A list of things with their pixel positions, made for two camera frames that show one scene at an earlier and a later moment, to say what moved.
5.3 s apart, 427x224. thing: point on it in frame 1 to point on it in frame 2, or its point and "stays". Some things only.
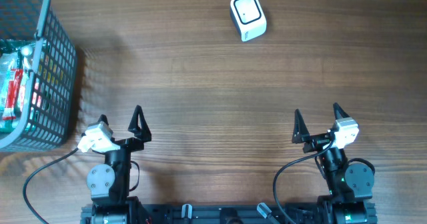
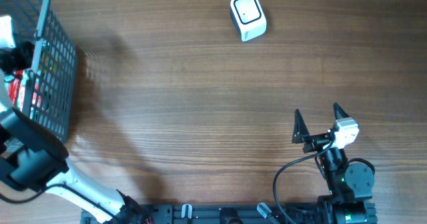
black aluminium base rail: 267,213 stays
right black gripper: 301,135 stays
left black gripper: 135,145 to 26,55
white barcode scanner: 248,16 stays
